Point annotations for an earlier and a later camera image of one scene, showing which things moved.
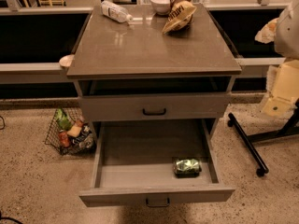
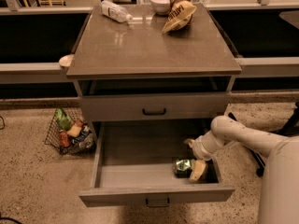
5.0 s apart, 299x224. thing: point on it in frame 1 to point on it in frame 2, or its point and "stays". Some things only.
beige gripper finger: (267, 34) to (198, 168)
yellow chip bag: (179, 17) stays
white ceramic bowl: (162, 3) stays
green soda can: (187, 168) stays
